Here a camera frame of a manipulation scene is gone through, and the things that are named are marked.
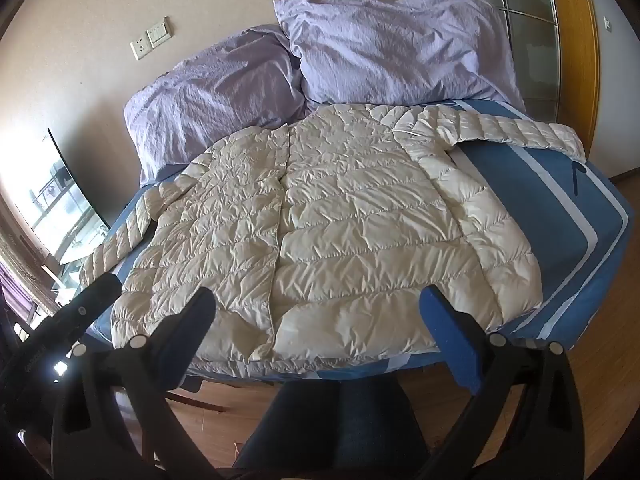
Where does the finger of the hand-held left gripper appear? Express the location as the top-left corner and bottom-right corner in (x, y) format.
(62, 272), (121, 333)

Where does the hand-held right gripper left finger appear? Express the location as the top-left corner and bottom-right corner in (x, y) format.
(50, 287), (216, 480)

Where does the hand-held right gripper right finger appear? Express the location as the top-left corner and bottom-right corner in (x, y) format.
(419, 285), (593, 480)

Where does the cream quilted down jacket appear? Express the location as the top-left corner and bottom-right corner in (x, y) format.
(80, 102), (588, 376)

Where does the purple curtain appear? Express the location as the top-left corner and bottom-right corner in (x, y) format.
(0, 260), (36, 321)

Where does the flat screen television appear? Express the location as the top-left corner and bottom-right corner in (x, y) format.
(30, 128), (112, 267)

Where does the person's leg in jeans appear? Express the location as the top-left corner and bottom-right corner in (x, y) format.
(232, 375), (431, 480)

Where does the blue white-striped bed sheet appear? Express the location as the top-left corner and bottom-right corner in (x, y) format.
(82, 99), (630, 378)

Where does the large lavender pillow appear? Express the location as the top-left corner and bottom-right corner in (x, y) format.
(272, 0), (526, 113)

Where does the frosted glass door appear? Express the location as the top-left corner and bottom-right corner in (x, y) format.
(492, 0), (558, 106)

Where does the white wall light switch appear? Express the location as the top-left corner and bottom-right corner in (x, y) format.
(146, 17), (172, 46)

